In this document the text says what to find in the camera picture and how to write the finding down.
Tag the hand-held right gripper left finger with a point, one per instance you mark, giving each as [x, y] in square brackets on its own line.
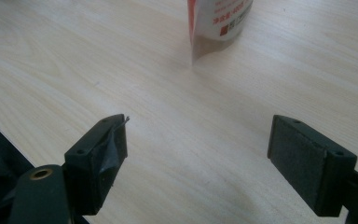
[87, 161]

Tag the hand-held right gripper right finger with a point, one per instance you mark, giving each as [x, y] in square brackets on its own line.
[304, 161]

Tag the white pouch with red print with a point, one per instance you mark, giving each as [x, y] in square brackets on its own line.
[223, 18]

